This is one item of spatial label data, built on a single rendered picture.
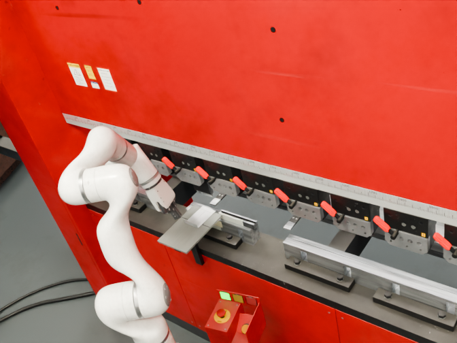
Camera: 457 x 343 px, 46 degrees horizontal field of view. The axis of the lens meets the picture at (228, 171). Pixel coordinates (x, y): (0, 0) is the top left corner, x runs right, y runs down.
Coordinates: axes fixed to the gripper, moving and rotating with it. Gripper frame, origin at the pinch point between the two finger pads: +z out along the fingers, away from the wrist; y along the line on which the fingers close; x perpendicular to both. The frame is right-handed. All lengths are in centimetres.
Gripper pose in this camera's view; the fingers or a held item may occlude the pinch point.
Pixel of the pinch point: (175, 214)
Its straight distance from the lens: 208.3
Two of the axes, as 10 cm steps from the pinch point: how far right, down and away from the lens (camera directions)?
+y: -2.6, 5.3, -8.1
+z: 5.4, 7.8, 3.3
